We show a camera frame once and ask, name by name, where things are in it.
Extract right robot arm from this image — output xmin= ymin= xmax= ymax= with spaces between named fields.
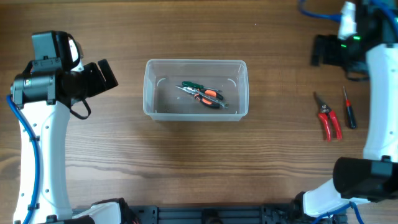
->
xmin=285 ymin=0 xmax=397 ymax=223

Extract red black screwdriver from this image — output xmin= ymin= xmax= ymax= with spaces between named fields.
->
xmin=343 ymin=86 xmax=358 ymax=129

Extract clear plastic container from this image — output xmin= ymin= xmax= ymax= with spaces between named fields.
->
xmin=143 ymin=59 xmax=249 ymax=121

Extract red handled snips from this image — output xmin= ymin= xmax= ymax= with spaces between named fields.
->
xmin=313 ymin=92 xmax=343 ymax=141

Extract orange black needle-nose pliers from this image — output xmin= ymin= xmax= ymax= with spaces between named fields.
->
xmin=177 ymin=86 xmax=228 ymax=109

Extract green handled screwdriver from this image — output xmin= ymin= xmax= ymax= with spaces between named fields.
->
xmin=182 ymin=81 xmax=221 ymax=92

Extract blue left camera cable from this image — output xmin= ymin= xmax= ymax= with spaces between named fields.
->
xmin=5 ymin=95 xmax=41 ymax=224

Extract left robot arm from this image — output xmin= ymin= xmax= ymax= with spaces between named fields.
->
xmin=6 ymin=30 xmax=140 ymax=223

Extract silver socket wrench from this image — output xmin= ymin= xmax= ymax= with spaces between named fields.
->
xmin=195 ymin=89 xmax=229 ymax=109

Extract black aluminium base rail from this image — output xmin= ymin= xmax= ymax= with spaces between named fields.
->
xmin=130 ymin=203 xmax=315 ymax=224

